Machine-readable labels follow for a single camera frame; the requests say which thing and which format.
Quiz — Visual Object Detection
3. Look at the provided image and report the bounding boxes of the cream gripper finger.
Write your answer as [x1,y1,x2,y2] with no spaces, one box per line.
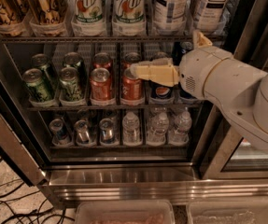
[192,30,213,49]
[130,58,173,78]

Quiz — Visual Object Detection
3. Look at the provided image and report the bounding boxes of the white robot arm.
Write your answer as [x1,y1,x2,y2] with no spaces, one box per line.
[130,30,268,154]

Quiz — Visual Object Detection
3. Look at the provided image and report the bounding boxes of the right blue tea bottle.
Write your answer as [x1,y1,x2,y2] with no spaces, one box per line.
[190,0,228,31]

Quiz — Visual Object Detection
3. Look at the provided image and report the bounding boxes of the closed glass fridge door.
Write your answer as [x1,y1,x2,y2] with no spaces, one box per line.
[200,0,268,179]

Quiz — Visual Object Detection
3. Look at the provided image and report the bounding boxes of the left water bottle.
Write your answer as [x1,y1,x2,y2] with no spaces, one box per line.
[122,112,141,146]

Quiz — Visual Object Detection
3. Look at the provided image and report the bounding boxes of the water bottle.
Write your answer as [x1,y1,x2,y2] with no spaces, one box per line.
[147,112,169,147]
[122,112,141,146]
[168,111,192,147]

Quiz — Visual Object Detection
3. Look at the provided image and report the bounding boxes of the middle water bottle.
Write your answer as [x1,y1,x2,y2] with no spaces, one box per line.
[147,112,169,147]

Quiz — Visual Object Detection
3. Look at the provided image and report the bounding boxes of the right 7up bottle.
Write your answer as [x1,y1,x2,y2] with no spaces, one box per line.
[114,0,145,24]

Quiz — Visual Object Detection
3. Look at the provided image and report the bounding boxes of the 7up bottle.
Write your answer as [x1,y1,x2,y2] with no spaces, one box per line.
[114,0,145,24]
[72,0,104,24]

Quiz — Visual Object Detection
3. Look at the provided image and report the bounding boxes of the right water bottle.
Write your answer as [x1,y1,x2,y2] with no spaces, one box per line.
[168,111,192,147]

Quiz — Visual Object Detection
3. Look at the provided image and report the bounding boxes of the left 7up bottle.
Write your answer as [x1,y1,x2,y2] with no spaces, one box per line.
[72,0,104,24]

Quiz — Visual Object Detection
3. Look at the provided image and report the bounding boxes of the right amber drink bottle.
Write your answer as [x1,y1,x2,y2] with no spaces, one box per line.
[27,0,67,25]

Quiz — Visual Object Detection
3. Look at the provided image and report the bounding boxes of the open fridge door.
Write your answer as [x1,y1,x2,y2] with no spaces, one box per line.
[0,65,48,187]

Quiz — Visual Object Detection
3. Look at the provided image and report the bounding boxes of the back right pepsi can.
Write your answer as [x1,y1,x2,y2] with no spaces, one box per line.
[179,41,193,55]

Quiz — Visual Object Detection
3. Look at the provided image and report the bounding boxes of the front left pepsi can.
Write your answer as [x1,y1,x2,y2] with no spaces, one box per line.
[150,82,173,99]

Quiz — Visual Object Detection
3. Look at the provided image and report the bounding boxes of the back right orange can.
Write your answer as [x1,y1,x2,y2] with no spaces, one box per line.
[122,52,142,69]

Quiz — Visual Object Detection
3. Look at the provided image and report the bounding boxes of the orange can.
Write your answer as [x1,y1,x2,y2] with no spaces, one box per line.
[122,68,142,100]
[92,52,113,73]
[90,68,112,101]
[122,52,142,69]

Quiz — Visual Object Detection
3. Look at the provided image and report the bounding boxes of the front right orange can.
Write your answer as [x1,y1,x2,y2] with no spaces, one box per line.
[122,68,142,100]

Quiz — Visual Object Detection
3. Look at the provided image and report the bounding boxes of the front right pepsi can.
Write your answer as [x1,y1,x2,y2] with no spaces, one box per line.
[179,90,195,100]

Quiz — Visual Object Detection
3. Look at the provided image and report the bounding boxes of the back left orange can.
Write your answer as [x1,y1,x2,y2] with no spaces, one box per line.
[92,52,113,73]

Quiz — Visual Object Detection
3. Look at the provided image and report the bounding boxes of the front left orange can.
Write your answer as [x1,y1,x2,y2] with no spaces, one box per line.
[90,68,112,101]

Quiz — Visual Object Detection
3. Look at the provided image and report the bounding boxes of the right silver blue can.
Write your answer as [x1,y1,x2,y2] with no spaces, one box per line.
[99,119,115,144]

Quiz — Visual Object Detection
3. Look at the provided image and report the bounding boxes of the back right green can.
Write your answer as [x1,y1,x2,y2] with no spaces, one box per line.
[63,52,87,78]

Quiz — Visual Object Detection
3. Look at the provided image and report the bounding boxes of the green can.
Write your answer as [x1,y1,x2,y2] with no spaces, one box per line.
[63,52,87,78]
[31,53,58,89]
[22,68,54,103]
[59,67,84,102]

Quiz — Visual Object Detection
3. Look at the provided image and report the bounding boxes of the front right green can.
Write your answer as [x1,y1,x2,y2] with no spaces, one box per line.
[59,67,84,102]

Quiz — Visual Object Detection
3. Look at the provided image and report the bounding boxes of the middle silver blue can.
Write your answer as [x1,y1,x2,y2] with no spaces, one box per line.
[75,119,92,145]

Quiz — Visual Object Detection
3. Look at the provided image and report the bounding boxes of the back left green can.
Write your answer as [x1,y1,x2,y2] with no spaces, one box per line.
[31,53,58,89]

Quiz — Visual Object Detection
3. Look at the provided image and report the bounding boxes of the front left green can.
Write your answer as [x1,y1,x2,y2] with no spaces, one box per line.
[22,68,54,103]

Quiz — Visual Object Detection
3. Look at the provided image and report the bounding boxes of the left clear plastic bin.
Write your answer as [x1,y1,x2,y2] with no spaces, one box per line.
[75,200,175,224]

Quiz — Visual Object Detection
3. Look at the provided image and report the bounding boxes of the clear plastic bin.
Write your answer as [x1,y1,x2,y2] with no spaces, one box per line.
[186,197,268,224]
[75,200,175,224]

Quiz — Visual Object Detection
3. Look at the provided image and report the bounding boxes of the right clear plastic bin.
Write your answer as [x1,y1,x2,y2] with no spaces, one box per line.
[186,197,268,224]

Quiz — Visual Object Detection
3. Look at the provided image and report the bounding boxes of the middle wire shelf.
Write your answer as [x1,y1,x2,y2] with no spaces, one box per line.
[27,104,202,111]

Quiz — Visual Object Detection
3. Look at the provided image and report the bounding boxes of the wire shelf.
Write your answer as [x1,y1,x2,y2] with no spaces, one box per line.
[27,104,202,111]
[0,34,228,45]

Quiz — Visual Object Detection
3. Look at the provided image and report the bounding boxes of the top wire shelf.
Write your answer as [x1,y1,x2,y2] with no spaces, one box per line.
[0,34,228,45]

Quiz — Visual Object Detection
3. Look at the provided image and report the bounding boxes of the black floor cables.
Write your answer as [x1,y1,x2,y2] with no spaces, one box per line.
[0,158,76,224]

